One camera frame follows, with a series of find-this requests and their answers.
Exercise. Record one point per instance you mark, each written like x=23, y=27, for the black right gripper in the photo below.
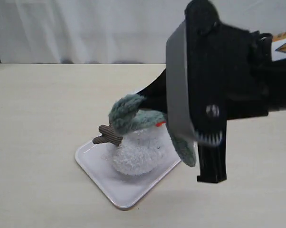
x=220, y=81

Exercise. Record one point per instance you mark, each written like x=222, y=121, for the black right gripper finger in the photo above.
x=212, y=163

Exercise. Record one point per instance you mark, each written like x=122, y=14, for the green fluffy scarf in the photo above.
x=126, y=116

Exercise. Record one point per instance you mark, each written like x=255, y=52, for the white plush snowman toy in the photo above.
x=136, y=153

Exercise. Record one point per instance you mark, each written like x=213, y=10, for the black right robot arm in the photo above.
x=270, y=70

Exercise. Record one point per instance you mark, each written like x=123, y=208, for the white plastic tray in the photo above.
x=123, y=191

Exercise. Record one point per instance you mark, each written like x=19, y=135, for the white backdrop curtain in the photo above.
x=87, y=31

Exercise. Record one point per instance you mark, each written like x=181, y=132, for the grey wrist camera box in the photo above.
x=178, y=114

